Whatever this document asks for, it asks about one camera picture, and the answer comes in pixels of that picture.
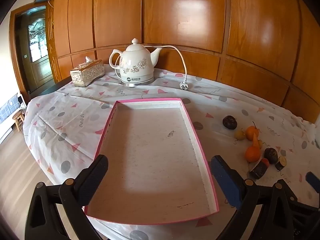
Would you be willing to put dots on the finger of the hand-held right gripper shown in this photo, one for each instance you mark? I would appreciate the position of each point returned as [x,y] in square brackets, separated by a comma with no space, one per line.
[313,178]
[306,212]

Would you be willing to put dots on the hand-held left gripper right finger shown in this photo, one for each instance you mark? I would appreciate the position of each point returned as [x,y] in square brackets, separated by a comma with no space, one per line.
[226,180]

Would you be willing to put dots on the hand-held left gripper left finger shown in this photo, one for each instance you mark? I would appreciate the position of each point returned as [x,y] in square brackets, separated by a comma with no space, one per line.
[96,170]

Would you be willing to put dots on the dark cut cylinder piece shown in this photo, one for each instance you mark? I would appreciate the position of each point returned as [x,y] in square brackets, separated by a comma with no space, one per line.
[258,171]

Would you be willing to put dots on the small dark cut piece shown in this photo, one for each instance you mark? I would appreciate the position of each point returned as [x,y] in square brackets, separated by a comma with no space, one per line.
[280,165]

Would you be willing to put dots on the round orange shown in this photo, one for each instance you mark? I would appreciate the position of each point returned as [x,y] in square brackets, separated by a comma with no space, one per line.
[252,153]

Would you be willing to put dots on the small yellow-green fruit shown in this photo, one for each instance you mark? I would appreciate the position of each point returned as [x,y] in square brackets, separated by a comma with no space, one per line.
[240,135]

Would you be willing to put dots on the orange carrot piece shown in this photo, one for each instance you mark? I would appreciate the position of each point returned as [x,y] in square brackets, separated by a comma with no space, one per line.
[255,142]

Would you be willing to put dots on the dark round fruit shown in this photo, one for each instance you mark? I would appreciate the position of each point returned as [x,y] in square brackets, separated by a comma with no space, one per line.
[271,155]

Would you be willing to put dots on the orange with long stem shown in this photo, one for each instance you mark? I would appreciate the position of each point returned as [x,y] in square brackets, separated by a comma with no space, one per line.
[250,132]

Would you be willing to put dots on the pink shallow tray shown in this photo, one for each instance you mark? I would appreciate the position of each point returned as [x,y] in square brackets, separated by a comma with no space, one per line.
[150,155]

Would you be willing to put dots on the dark passion fruit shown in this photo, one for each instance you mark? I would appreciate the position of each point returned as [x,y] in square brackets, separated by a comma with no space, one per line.
[229,122]

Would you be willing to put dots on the white patterned tablecloth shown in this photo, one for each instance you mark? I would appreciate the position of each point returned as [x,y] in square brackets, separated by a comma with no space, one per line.
[75,120]

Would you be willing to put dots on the small wooden stool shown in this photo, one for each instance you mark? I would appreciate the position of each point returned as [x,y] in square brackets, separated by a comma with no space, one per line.
[18,117]

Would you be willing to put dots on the silver kettle base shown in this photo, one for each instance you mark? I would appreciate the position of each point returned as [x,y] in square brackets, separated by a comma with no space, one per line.
[137,83]

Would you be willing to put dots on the ornate silver tissue box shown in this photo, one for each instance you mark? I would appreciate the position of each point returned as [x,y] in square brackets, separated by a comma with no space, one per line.
[87,73]

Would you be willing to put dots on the blue patterned cloth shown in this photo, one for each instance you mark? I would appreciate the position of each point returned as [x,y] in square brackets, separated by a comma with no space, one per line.
[7,110]

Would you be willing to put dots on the white ceramic electric kettle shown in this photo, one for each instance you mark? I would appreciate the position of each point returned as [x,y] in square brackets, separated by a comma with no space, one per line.
[135,60]

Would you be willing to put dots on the wooden door with glass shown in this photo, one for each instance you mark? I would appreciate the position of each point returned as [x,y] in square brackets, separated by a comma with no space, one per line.
[37,42]

